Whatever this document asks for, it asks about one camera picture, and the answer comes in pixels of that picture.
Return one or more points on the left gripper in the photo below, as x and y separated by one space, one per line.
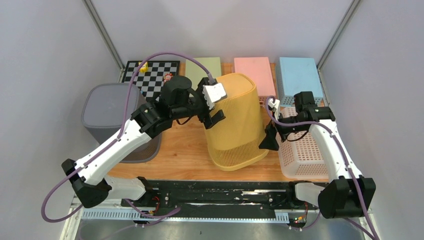
218 116

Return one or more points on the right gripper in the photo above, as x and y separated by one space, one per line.
269 142

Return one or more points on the yellow ribbed bin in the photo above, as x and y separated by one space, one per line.
233 143

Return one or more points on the large white perforated basket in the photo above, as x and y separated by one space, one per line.
300 157

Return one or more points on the pink perforated tray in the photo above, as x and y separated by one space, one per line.
258 69

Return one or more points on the blue perforated tray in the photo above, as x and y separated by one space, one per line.
295 75

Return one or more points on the grey mesh basket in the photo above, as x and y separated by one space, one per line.
102 116

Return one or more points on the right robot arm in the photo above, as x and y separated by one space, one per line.
348 193

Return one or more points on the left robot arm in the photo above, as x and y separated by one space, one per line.
177 100

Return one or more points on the red owl toy block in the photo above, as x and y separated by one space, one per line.
167 77

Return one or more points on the black white checkerboard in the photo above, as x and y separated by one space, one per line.
150 83

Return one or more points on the yellow owl toy block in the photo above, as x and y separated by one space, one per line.
144 68

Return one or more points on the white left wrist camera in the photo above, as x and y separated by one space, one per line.
213 94

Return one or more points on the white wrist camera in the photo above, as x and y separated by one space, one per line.
274 106
213 94

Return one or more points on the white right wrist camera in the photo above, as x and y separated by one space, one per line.
274 106

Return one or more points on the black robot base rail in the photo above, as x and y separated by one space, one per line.
209 202

